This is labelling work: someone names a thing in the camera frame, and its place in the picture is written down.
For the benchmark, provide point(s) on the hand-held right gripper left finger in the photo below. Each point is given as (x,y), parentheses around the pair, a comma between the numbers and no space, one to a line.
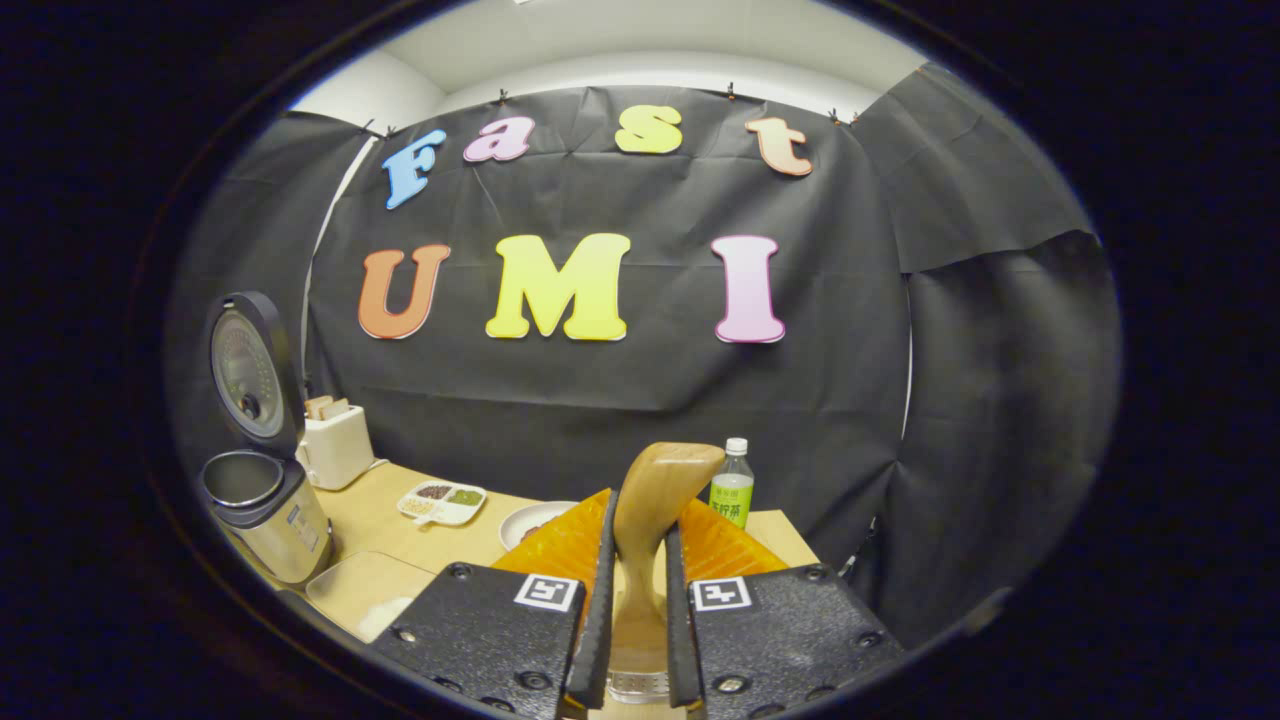
(595,620)

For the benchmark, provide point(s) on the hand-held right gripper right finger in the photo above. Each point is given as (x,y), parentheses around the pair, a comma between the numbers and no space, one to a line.
(682,620)

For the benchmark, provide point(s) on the wooden spoon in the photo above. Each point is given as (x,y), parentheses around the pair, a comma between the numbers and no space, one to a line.
(650,500)

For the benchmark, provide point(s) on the dark grey rice cooker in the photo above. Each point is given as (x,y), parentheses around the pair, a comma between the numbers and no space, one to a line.
(270,520)

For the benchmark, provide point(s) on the white plate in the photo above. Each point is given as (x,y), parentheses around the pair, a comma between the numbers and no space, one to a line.
(525,522)

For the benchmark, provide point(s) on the green tea bottle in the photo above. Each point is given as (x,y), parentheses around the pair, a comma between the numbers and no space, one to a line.
(732,490)

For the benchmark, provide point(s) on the white divided grain dish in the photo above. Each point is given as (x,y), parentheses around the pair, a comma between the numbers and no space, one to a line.
(442,502)

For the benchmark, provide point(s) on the black backdrop cloth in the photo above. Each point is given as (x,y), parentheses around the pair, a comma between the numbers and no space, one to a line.
(600,400)

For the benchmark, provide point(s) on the white toaster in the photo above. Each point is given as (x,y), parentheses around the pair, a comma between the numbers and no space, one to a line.
(338,450)

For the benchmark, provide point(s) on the toast slice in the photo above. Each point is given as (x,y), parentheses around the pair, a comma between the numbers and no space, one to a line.
(318,406)
(338,407)

